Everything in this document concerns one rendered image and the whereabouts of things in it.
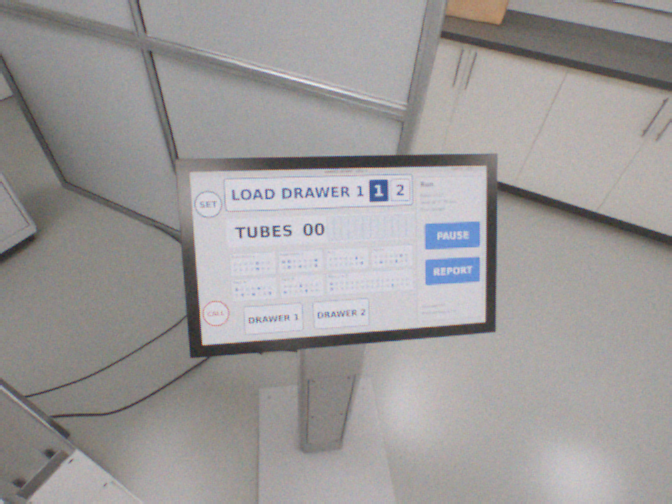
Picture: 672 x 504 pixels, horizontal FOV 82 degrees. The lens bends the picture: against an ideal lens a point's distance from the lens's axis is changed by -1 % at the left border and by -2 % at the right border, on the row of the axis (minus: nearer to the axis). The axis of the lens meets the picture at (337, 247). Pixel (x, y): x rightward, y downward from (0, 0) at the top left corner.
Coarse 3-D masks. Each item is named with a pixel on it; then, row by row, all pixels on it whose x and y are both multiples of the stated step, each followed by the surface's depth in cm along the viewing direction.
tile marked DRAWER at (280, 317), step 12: (252, 312) 62; (264, 312) 62; (276, 312) 63; (288, 312) 63; (300, 312) 63; (252, 324) 62; (264, 324) 63; (276, 324) 63; (288, 324) 63; (300, 324) 64
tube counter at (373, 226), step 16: (304, 224) 62; (320, 224) 62; (336, 224) 63; (352, 224) 63; (368, 224) 63; (384, 224) 64; (400, 224) 64; (304, 240) 62; (320, 240) 63; (336, 240) 63; (352, 240) 63; (368, 240) 64
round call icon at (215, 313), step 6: (204, 300) 61; (210, 300) 61; (216, 300) 61; (222, 300) 61; (228, 300) 61; (204, 306) 61; (210, 306) 61; (216, 306) 61; (222, 306) 61; (228, 306) 62; (204, 312) 61; (210, 312) 61; (216, 312) 61; (222, 312) 62; (228, 312) 62; (204, 318) 61; (210, 318) 61; (216, 318) 61; (222, 318) 62; (228, 318) 62; (204, 324) 61; (210, 324) 61; (216, 324) 62; (222, 324) 62; (228, 324) 62
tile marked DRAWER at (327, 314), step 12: (324, 300) 64; (336, 300) 64; (348, 300) 64; (360, 300) 65; (324, 312) 64; (336, 312) 64; (348, 312) 64; (360, 312) 65; (324, 324) 64; (336, 324) 64; (348, 324) 65; (360, 324) 65
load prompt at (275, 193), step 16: (272, 176) 60; (288, 176) 61; (304, 176) 61; (320, 176) 62; (336, 176) 62; (352, 176) 62; (368, 176) 63; (384, 176) 63; (400, 176) 63; (224, 192) 60; (240, 192) 60; (256, 192) 60; (272, 192) 61; (288, 192) 61; (304, 192) 61; (320, 192) 62; (336, 192) 62; (352, 192) 63; (368, 192) 63; (384, 192) 63; (400, 192) 64; (224, 208) 60; (240, 208) 60; (256, 208) 61; (272, 208) 61; (288, 208) 61; (304, 208) 62; (320, 208) 62; (336, 208) 62
